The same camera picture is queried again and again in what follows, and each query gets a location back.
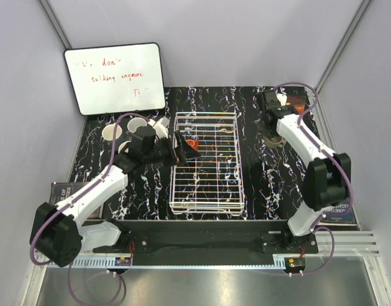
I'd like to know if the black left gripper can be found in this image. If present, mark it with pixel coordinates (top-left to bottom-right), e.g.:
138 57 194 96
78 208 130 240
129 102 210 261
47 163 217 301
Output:
144 131 201 168

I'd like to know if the orange red mug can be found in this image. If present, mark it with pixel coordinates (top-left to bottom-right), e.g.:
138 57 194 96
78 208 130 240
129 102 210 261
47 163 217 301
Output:
187 139 199 151

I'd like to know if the beige mug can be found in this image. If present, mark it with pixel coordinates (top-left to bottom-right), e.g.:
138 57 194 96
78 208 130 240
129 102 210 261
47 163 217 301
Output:
264 136 287 149

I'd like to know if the pink mug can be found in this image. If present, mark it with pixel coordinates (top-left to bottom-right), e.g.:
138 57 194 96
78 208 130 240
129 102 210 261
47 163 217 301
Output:
127 117 148 134

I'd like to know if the light blue faceted mug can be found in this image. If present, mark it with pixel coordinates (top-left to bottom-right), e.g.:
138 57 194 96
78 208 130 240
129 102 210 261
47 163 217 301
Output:
118 141 131 154

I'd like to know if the grey blue faceted mug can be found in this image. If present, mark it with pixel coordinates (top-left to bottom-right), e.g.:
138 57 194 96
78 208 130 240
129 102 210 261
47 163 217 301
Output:
102 124 124 151

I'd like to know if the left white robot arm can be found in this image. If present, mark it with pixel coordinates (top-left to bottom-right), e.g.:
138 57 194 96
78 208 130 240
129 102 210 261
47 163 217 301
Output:
29 126 201 267

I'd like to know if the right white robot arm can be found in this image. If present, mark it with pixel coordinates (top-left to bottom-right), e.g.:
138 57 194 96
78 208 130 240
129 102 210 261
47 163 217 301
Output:
257 90 353 253

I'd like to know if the orange cover book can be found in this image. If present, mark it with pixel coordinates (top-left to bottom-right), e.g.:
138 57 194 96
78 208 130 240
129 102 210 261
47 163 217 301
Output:
286 95 310 115

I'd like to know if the white dry-erase board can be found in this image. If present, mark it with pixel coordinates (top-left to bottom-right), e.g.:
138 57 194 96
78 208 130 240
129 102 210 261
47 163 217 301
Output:
64 42 166 116

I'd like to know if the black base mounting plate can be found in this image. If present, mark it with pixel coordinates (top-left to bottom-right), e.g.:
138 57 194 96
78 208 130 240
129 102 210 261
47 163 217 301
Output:
94 220 318 263

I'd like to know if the blue cover book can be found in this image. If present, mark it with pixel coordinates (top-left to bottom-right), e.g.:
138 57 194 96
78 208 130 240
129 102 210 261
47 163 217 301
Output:
320 200 357 226

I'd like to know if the dark Tale of Two Cities book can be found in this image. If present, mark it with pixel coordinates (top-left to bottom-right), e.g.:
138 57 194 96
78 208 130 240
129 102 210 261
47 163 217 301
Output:
48 181 104 220

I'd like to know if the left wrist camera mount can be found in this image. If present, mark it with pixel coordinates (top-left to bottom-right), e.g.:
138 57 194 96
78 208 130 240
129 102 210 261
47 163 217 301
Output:
148 117 170 138

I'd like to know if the white wire dish rack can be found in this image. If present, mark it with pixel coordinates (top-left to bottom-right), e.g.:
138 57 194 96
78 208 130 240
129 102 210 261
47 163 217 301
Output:
169 112 245 216

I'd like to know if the white slotted cable duct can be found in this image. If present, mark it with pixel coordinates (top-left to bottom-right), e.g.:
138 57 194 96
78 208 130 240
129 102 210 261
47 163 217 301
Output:
73 256 286 270

